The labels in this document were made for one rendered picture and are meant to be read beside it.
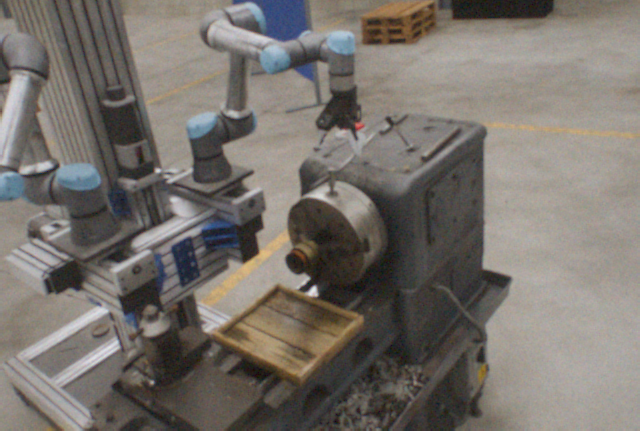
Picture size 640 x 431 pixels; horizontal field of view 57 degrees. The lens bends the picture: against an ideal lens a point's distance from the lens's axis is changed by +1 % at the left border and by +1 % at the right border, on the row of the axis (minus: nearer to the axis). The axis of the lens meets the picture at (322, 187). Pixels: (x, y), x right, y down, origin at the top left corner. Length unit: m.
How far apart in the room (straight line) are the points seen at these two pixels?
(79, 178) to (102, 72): 0.41
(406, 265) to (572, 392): 1.25
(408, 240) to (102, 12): 1.23
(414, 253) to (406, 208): 0.17
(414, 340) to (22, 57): 1.49
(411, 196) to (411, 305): 0.40
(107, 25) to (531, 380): 2.28
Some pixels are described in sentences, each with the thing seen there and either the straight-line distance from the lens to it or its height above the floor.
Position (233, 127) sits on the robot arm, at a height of 1.34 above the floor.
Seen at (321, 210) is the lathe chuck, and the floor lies 1.20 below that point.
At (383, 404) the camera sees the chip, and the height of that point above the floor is 0.59.
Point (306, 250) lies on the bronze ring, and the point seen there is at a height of 1.12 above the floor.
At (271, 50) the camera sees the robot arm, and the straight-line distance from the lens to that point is 1.64.
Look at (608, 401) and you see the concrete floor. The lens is 2.94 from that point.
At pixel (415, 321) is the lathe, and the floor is 0.73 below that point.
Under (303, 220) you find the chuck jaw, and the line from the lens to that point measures 1.83.
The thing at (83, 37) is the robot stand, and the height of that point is 1.74.
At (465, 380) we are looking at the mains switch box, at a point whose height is 0.30.
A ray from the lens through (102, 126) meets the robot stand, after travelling 2.15.
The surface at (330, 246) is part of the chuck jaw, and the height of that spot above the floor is 1.11.
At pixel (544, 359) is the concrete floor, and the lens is 3.08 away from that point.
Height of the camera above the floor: 2.03
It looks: 25 degrees down
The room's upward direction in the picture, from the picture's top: 7 degrees counter-clockwise
